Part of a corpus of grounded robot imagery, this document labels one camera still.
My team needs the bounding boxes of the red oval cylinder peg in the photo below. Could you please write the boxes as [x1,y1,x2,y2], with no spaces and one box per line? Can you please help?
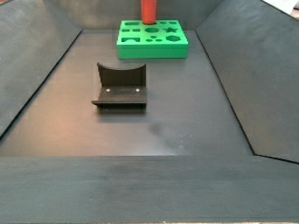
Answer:
[141,0,156,25]

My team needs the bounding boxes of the black curved fixture stand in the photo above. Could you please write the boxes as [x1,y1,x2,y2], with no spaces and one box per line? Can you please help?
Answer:
[91,63,147,107]

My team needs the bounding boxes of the green shape sorter block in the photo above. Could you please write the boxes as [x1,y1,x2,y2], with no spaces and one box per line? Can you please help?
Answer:
[116,20,189,59]

